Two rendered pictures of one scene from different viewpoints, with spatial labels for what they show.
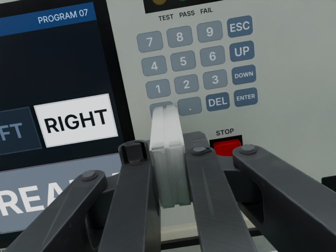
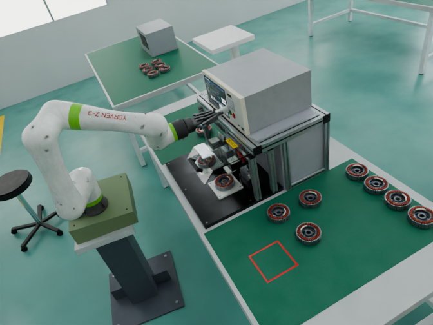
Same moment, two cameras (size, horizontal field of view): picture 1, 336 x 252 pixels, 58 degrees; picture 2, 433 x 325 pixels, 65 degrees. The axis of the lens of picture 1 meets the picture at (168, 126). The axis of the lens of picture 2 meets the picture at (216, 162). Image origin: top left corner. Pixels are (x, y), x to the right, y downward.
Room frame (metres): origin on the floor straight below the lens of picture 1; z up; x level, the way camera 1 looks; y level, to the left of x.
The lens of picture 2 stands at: (-0.41, -1.37, 2.05)
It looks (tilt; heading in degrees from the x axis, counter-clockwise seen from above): 38 degrees down; 71
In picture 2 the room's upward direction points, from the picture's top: 14 degrees counter-clockwise
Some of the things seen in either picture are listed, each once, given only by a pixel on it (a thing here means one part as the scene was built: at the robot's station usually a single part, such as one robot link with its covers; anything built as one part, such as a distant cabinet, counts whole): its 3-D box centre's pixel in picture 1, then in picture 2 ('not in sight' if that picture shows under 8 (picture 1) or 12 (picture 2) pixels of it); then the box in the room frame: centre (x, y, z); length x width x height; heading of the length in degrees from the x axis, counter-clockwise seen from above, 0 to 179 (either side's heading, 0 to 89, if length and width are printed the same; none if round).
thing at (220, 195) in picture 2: not in sight; (225, 185); (0.07, -0.03, 0.78); 0.15 x 0.15 x 0.01; 88
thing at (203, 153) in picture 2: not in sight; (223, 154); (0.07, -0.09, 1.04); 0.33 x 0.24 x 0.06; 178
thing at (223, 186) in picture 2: not in sight; (224, 182); (0.07, -0.03, 0.80); 0.11 x 0.11 x 0.04
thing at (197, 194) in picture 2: not in sight; (218, 175); (0.08, 0.09, 0.76); 0.64 x 0.47 x 0.02; 88
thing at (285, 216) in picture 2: not in sight; (278, 213); (0.18, -0.37, 0.77); 0.11 x 0.11 x 0.04
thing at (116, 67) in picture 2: not in sight; (153, 88); (0.34, 2.46, 0.37); 1.85 x 1.10 x 0.75; 88
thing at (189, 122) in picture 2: not in sight; (193, 123); (0.00, 0.01, 1.21); 0.09 x 0.08 x 0.07; 178
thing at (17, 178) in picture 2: not in sight; (26, 204); (-1.24, 1.40, 0.28); 0.54 x 0.49 x 0.56; 178
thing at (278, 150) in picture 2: not in sight; (250, 137); (0.32, 0.08, 0.92); 0.66 x 0.01 x 0.30; 88
